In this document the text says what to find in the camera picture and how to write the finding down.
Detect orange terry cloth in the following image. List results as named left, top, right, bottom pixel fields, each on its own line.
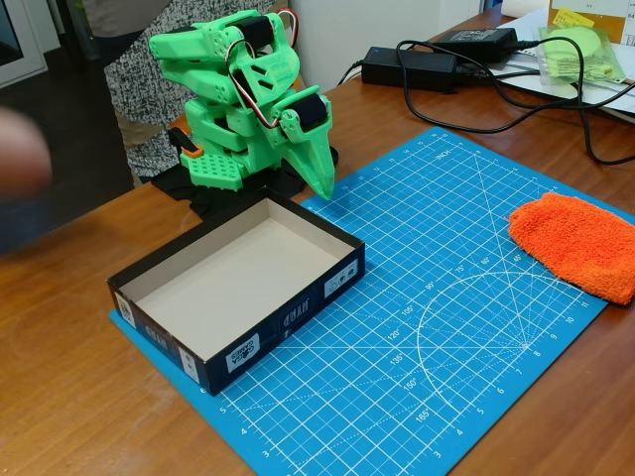
left=506, top=191, right=635, bottom=306

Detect bare person forearm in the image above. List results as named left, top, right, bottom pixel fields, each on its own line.
left=0, top=106, right=55, bottom=202

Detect black cardboard box tray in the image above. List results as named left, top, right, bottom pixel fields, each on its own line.
left=106, top=185, right=367, bottom=398

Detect orange and black clamp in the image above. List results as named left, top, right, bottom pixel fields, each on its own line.
left=167, top=127, right=203, bottom=160

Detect black power adapter blue light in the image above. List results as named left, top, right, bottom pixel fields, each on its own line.
left=360, top=46, right=460, bottom=93

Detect person in patterned garment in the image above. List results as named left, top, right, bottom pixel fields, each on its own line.
left=81, top=0, right=292, bottom=179

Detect blue cutting mat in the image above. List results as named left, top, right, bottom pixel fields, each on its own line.
left=108, top=126, right=635, bottom=476

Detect black power adapter with label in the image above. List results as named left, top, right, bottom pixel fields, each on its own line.
left=434, top=27, right=520, bottom=63

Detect green plastic bag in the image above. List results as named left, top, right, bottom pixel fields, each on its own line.
left=538, top=24, right=627, bottom=85

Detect yellow sticky note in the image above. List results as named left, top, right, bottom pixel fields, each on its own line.
left=553, top=7, right=595, bottom=29

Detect white framed glass door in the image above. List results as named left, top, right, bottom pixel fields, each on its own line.
left=0, top=0, right=49, bottom=90

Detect white paper sheets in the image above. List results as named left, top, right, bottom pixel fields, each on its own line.
left=495, top=14, right=635, bottom=125

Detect brown cardboard box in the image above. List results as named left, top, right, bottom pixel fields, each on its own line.
left=548, top=0, right=627, bottom=44

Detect short black mains cable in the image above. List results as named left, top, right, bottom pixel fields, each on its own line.
left=336, top=59, right=366, bottom=86

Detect red white black servo cable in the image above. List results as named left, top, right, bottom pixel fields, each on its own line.
left=225, top=8, right=302, bottom=131

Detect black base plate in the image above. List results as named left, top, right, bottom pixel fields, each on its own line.
left=151, top=146, right=341, bottom=222

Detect black adapter output cable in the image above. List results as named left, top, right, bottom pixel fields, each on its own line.
left=454, top=62, right=635, bottom=109

